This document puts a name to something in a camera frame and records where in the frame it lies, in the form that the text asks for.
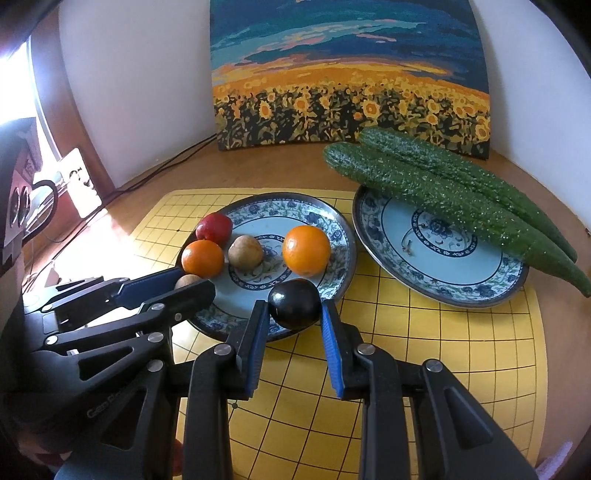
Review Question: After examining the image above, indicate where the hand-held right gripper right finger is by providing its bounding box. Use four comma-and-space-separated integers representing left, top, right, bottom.
321, 299, 541, 480

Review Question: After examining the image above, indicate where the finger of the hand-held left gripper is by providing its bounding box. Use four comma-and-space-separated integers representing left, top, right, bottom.
43, 278, 217, 352
23, 269, 185, 326

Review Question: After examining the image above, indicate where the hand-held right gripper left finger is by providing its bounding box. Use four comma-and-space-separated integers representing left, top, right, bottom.
182, 300, 271, 480

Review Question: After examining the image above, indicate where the small orange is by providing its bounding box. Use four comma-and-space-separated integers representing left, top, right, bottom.
181, 239, 225, 279

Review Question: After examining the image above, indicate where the dark purple plum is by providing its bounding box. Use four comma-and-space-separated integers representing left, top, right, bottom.
268, 278, 322, 330

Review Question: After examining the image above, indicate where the dark red apple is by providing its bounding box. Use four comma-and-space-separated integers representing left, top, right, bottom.
195, 212, 234, 246

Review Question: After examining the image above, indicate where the large orange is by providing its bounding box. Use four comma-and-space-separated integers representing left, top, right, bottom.
282, 224, 332, 278

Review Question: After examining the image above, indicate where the blue white patterned plate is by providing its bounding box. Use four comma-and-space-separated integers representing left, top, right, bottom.
175, 193, 358, 343
352, 185, 530, 309

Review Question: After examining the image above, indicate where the yellow grid game board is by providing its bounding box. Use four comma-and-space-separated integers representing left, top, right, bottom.
99, 188, 548, 480

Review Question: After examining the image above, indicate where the white power adapter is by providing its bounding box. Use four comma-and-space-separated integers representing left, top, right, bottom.
59, 147, 102, 220

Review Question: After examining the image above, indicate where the dark box with round grille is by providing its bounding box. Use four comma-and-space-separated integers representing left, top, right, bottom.
0, 115, 60, 250

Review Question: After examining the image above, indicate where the green cucumber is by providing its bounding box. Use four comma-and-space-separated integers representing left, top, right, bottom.
359, 127, 579, 264
322, 142, 591, 297

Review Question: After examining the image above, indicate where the sunflower field painting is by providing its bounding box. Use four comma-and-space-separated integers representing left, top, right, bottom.
209, 0, 491, 161

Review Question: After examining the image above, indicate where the black cable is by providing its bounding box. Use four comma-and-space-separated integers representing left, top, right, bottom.
99, 138, 218, 206
104, 133, 218, 197

